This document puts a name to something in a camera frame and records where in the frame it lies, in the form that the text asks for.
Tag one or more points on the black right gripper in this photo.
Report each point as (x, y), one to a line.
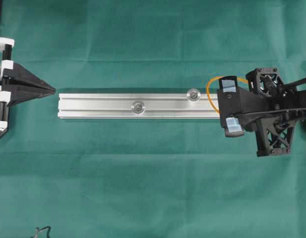
(283, 106)

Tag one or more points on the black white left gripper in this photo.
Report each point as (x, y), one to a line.
(22, 84)

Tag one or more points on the orange rubber band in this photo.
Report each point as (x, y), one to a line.
(207, 89)

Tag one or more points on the silver pulley shaft far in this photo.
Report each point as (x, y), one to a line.
(193, 95)

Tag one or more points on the silver pulley shaft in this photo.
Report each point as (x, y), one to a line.
(193, 95)
(138, 107)

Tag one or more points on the silver pulley shaft near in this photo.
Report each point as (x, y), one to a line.
(138, 107)

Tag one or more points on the green table cloth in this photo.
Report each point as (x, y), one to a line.
(119, 178)

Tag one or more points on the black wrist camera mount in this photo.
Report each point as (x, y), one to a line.
(238, 107)

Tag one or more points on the aluminium extrusion rail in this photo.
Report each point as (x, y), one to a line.
(189, 105)

